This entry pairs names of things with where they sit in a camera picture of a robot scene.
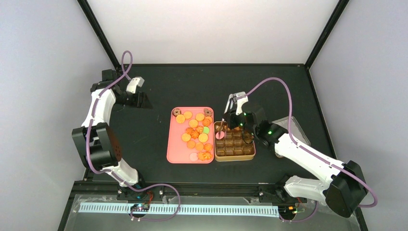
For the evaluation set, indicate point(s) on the circuit board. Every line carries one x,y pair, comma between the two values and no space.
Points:
140,208
288,209

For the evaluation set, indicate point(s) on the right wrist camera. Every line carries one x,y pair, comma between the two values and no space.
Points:
239,99

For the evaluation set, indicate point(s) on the chocolate donut cookie left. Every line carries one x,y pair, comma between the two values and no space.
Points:
176,112

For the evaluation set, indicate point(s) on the clear plastic sheet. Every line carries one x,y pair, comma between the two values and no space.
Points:
104,213

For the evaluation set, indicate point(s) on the gold cookie tin box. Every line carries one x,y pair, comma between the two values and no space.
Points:
235,146

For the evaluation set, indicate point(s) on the orange swirl cookie bottom right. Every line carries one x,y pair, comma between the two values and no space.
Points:
204,156

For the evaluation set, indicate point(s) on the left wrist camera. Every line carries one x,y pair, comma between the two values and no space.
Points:
136,82

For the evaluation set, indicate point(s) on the chocolate donut cookie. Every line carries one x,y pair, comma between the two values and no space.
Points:
208,112
176,112

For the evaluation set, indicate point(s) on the right circuit board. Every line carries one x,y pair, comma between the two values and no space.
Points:
288,209

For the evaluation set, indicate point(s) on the left circuit board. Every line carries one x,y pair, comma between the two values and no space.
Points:
140,208

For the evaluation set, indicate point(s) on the pink round cookie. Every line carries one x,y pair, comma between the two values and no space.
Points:
193,157
219,135

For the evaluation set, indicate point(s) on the chocolate donut cookie right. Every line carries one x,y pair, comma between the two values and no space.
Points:
208,112

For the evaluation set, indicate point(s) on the green round cookie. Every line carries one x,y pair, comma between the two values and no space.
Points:
206,130

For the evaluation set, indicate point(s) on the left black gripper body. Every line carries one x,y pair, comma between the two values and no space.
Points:
137,102

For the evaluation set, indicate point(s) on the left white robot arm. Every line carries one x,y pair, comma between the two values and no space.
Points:
96,143

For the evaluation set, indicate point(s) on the white slotted cable rail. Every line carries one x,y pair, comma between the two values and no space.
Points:
178,209

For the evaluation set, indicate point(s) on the clear plastic tin lid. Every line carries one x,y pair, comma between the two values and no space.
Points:
296,129

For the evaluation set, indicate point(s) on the pink plastic tray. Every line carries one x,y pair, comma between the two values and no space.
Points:
184,130

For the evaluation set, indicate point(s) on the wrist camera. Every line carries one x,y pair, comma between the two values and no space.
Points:
239,99
136,82

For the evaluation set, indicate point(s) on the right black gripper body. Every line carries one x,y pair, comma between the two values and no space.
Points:
231,123

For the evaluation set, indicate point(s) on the large round sugar cookie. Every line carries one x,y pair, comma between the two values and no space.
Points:
203,137

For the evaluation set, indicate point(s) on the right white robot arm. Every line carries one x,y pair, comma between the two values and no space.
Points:
338,185

